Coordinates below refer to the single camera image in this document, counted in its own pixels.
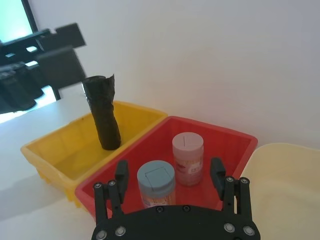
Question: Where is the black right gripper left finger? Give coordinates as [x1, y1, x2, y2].
[92, 159, 130, 227]

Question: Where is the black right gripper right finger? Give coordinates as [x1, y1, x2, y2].
[209, 156, 254, 222]

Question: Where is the jar with pink lid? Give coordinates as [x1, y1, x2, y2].
[172, 132, 205, 187]

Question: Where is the jar with blue lid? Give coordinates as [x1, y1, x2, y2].
[136, 160, 176, 210]

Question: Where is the red plastic bin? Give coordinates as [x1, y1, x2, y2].
[74, 115, 259, 224]

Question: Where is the yellow plastic bin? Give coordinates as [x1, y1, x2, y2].
[20, 100, 169, 209]

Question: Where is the cream plastic bin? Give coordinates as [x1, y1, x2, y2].
[238, 142, 320, 240]

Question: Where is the black rolled bag bundle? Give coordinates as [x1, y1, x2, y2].
[82, 72, 123, 151]

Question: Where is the black chair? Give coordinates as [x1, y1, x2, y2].
[36, 46, 86, 100]

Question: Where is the black desk equipment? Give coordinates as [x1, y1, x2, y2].
[0, 22, 88, 115]

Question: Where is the bright screen with black frame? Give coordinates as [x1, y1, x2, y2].
[0, 0, 39, 45]

